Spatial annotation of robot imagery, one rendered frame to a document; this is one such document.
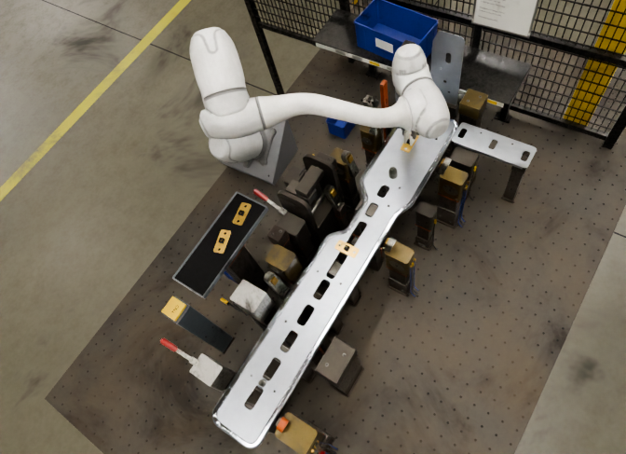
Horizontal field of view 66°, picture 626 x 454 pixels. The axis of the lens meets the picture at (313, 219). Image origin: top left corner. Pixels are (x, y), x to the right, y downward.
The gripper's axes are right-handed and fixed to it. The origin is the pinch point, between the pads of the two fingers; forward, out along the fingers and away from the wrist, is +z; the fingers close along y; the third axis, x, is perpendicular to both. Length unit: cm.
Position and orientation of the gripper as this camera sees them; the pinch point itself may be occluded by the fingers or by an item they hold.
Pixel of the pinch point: (409, 136)
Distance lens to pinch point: 181.8
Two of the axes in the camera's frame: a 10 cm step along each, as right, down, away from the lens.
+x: 5.3, -7.9, 3.0
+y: 8.3, 4.1, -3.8
